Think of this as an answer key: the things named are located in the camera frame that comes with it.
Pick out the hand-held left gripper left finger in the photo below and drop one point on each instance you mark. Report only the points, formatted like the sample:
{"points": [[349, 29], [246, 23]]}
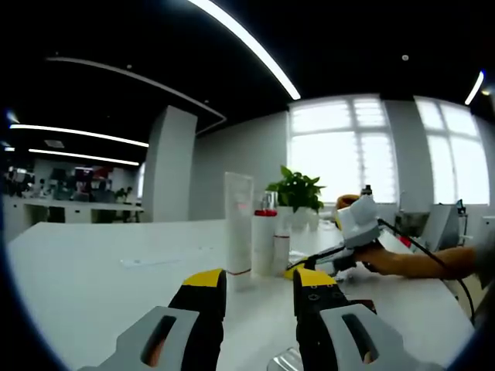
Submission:
{"points": [[201, 317]]}

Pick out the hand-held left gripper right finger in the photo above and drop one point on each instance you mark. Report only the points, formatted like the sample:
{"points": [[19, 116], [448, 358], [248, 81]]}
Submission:
{"points": [[313, 317]]}

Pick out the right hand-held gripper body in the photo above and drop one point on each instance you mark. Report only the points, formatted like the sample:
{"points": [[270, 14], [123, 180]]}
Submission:
{"points": [[359, 224]]}

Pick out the white red-collared skincare bottle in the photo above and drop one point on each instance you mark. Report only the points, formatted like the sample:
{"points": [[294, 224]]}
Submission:
{"points": [[263, 247]]}

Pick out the white skincare tube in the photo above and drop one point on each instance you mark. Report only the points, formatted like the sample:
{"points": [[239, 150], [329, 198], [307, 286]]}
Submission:
{"points": [[239, 232]]}

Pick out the person's right hand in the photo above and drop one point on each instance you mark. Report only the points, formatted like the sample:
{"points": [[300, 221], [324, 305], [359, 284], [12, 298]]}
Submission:
{"points": [[373, 259]]}

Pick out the yellow plastic object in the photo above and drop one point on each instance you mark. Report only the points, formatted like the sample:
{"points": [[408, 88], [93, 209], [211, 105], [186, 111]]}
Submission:
{"points": [[344, 203]]}

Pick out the clear plastic packet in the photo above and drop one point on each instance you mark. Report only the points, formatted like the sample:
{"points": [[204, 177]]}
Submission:
{"points": [[288, 361]]}

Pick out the green potted plant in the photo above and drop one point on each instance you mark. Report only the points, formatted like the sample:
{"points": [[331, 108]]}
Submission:
{"points": [[298, 189]]}

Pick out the grey machine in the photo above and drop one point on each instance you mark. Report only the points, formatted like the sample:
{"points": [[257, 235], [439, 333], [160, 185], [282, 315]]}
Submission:
{"points": [[444, 224]]}

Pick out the long white ceiling light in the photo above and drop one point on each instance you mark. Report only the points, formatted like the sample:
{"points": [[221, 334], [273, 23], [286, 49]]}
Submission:
{"points": [[290, 87]]}

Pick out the white office counter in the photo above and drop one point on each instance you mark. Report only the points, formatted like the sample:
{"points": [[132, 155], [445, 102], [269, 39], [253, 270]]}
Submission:
{"points": [[77, 210]]}

